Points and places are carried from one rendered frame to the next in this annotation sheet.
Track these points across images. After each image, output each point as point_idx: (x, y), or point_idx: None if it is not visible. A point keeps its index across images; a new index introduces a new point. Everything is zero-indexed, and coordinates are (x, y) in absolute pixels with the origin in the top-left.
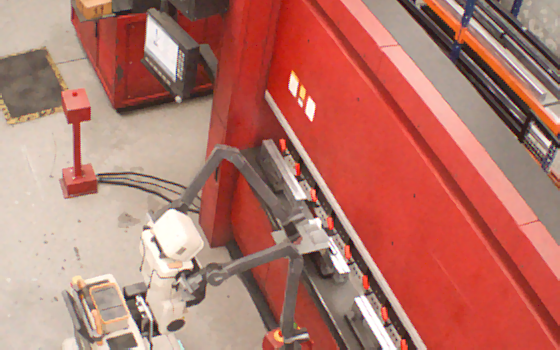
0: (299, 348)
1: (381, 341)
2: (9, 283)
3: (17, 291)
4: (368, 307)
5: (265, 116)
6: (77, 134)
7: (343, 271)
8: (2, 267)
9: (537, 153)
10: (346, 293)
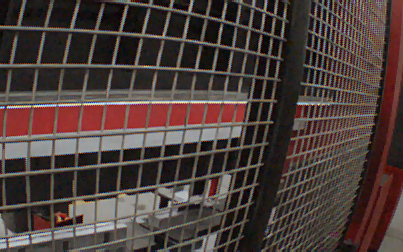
0: (46, 217)
1: (60, 230)
2: (93, 218)
3: (89, 221)
4: (110, 227)
5: (291, 152)
6: (213, 182)
7: (154, 215)
8: (102, 215)
9: (378, 1)
10: (138, 238)
